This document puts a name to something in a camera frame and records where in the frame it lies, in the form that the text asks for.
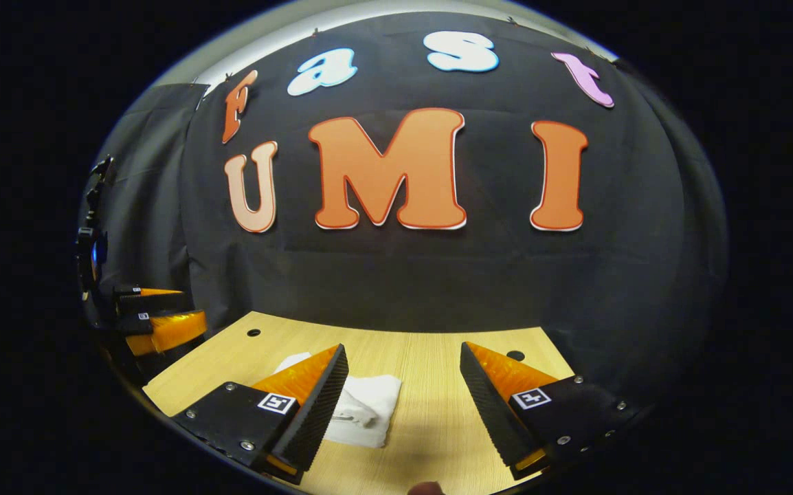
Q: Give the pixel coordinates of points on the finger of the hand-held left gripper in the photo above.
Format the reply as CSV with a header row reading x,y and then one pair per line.
x,y
170,330
156,302

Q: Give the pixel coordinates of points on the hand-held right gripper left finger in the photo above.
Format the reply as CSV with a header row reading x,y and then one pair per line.
x,y
314,419

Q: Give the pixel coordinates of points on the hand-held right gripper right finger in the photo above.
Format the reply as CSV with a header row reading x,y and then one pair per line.
x,y
496,419

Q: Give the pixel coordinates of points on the white jeans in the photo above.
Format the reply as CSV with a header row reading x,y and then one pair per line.
x,y
372,405

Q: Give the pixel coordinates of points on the black backdrop cloth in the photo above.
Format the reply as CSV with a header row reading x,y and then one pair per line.
x,y
438,275

